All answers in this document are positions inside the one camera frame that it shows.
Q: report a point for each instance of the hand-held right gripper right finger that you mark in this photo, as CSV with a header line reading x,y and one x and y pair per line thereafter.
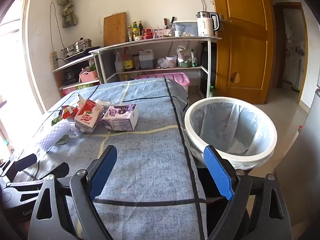
x,y
217,172

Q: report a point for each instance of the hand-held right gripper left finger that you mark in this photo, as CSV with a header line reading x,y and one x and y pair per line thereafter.
x,y
103,172

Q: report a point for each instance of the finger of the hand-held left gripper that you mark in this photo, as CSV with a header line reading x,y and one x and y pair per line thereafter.
x,y
23,162
58,170

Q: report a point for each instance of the white bubble wrap roll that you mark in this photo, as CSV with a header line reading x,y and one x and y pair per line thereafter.
x,y
53,133

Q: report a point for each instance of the white bin with plastic liner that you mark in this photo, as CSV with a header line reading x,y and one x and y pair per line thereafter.
x,y
232,130

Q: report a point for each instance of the red wrappers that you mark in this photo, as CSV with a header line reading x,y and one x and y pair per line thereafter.
x,y
63,113

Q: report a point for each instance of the purple milk carton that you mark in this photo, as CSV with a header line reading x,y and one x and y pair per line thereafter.
x,y
121,117

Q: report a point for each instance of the red milk carton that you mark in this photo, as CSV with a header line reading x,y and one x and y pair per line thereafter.
x,y
87,116

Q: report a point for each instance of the blue checked blanket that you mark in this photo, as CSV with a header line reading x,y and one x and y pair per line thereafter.
x,y
147,155

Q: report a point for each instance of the pink carton box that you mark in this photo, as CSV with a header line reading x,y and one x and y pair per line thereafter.
x,y
70,91

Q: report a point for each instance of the grey refrigerator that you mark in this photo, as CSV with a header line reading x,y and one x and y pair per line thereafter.
x,y
300,180

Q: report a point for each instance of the green carton box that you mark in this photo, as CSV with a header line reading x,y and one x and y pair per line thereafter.
x,y
87,86

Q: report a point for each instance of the black blender base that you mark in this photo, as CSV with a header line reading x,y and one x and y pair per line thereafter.
x,y
69,77

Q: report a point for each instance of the window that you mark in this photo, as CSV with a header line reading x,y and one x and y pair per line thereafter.
x,y
15,67

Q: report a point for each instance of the pink woven basket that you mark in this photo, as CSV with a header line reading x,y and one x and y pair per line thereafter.
x,y
88,76

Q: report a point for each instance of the pink storage box lid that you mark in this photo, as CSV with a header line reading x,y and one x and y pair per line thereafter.
x,y
172,78

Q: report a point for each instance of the beige power strip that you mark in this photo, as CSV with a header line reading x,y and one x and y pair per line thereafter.
x,y
54,60

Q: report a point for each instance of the small white metal shelf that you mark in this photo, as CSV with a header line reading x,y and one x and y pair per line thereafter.
x,y
75,63

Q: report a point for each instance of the white plastic bottle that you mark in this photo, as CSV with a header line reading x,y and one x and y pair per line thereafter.
x,y
119,63

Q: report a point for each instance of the yellow label soy bottle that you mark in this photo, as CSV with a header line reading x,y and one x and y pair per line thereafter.
x,y
128,62

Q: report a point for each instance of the green bowl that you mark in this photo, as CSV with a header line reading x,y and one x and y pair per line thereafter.
x,y
184,64

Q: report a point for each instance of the black induction cooker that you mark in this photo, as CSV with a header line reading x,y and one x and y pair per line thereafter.
x,y
80,55

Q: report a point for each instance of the plastic jug with dark liquid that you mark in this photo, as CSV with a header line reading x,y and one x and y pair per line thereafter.
x,y
146,60

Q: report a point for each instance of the white plastic tub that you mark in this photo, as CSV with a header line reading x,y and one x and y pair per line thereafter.
x,y
171,60

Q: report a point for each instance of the clear plastic bag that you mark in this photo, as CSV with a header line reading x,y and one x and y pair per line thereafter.
x,y
163,63

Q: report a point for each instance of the white printed food bag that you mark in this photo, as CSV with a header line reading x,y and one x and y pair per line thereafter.
x,y
183,53

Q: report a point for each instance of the steel steamer pot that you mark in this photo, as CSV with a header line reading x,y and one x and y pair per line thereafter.
x,y
80,45

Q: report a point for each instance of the wooden cabinet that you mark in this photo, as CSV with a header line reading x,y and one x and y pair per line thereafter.
x,y
240,42

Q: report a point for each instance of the clear glass bottle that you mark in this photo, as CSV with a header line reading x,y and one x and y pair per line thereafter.
x,y
129,35

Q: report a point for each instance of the large white metal shelf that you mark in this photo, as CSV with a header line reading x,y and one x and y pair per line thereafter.
x,y
160,42

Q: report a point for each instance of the wooden cutting board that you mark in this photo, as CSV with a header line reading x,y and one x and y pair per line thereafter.
x,y
115,28

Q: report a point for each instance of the green label sauce bottle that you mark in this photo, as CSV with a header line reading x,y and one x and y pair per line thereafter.
x,y
135,31

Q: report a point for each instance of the red tin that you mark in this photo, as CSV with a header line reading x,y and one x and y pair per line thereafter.
x,y
147,33

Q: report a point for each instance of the clear storage box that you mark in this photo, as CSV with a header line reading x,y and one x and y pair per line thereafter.
x,y
186,27

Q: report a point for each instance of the dark sauce bottle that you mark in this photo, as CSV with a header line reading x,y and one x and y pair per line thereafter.
x,y
141,28

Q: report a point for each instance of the pink utensil holder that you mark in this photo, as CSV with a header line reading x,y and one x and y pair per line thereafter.
x,y
166,33

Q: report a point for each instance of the white electric kettle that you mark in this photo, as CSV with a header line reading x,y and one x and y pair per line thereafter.
x,y
206,23

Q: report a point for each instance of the hanging beige cloth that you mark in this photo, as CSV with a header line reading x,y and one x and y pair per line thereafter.
x,y
67,5

